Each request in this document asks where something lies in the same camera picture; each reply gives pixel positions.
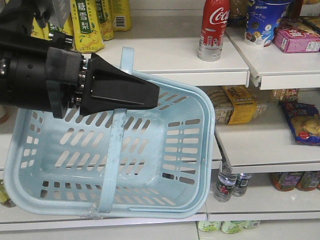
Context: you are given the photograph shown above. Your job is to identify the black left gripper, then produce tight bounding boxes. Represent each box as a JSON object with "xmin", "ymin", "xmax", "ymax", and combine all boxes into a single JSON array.
[{"xmin": 45, "ymin": 32, "xmax": 160, "ymax": 119}]

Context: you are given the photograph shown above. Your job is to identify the white store shelving unit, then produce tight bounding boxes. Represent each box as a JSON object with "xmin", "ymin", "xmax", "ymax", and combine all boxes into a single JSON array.
[{"xmin": 0, "ymin": 0, "xmax": 320, "ymax": 240}]

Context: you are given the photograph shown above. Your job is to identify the small water bottle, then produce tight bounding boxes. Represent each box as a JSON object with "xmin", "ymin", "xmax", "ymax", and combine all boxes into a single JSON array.
[
  {"xmin": 233, "ymin": 172, "xmax": 253, "ymax": 197},
  {"xmin": 213, "ymin": 163, "xmax": 237, "ymax": 203}
]

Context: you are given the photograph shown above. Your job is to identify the clear cracker tray yellow label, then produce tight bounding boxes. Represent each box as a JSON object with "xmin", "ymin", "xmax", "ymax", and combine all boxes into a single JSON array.
[{"xmin": 201, "ymin": 85, "xmax": 268, "ymax": 125}]

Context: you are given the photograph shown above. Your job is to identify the red aluminium coke bottle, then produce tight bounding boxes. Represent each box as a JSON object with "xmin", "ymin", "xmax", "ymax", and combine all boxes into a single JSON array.
[{"xmin": 197, "ymin": 0, "xmax": 230, "ymax": 62}]

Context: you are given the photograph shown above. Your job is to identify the pink snack box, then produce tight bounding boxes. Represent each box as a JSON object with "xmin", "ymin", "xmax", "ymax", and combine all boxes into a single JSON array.
[{"xmin": 273, "ymin": 18, "xmax": 320, "ymax": 54}]

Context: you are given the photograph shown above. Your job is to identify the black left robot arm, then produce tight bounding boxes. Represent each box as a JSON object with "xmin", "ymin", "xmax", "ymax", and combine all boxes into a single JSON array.
[{"xmin": 0, "ymin": 0, "xmax": 160, "ymax": 119}]

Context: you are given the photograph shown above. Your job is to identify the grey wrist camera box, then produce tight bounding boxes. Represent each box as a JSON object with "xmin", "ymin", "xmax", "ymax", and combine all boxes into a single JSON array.
[{"xmin": 34, "ymin": 0, "xmax": 71, "ymax": 28}]

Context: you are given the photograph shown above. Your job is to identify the yellow pear drink carton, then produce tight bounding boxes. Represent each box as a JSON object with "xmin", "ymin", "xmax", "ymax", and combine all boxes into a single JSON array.
[
  {"xmin": 95, "ymin": 0, "xmax": 114, "ymax": 41},
  {"xmin": 70, "ymin": 0, "xmax": 105, "ymax": 54},
  {"xmin": 111, "ymin": 0, "xmax": 132, "ymax": 32}
]

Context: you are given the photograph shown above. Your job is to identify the blue cookie cup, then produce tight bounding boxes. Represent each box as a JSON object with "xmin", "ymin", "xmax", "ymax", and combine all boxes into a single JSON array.
[{"xmin": 244, "ymin": 0, "xmax": 291, "ymax": 48}]

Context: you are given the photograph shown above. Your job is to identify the light blue plastic basket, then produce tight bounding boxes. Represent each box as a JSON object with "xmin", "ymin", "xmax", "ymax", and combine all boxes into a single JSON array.
[{"xmin": 4, "ymin": 47, "xmax": 215, "ymax": 219}]

